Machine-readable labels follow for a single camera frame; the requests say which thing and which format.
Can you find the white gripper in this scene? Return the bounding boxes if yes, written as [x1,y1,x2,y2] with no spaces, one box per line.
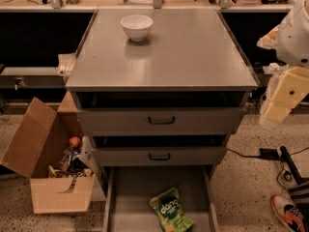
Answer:
[259,67,309,129]

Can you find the green rice chip bag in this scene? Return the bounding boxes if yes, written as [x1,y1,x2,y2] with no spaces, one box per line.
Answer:
[149,188,193,232]

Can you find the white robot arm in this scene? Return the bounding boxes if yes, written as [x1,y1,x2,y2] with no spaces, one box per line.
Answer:
[257,0,309,130]

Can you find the middle grey drawer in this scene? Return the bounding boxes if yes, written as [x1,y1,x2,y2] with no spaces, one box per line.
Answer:
[92,147,227,166]

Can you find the grey drawer cabinet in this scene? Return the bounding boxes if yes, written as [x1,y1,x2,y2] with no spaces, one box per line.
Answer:
[65,8,260,179]

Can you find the top grey drawer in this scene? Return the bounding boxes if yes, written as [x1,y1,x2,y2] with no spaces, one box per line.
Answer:
[77,107,244,136]

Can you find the bottom grey open drawer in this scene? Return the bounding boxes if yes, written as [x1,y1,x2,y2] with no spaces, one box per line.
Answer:
[102,166,219,232]

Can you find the black power adapter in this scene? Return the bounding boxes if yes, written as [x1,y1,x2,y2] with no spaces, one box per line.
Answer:
[259,148,280,160]

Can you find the black pole on floor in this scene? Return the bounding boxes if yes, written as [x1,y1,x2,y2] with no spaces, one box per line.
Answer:
[280,146,304,185]

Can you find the orange white sneaker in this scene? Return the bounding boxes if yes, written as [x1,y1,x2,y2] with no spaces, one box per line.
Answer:
[270,195,309,232]

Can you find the white ceramic bowl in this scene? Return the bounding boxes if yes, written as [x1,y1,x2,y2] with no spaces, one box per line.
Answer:
[121,14,154,42]

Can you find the orange fruit in box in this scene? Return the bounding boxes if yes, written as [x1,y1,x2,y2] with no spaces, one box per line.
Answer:
[69,136,81,148]

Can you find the snack packets in box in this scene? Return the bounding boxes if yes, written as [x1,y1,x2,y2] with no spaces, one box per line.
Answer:
[48,146,93,178]

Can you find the open cardboard box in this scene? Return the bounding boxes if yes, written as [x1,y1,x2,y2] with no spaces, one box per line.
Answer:
[1,98,98,214]

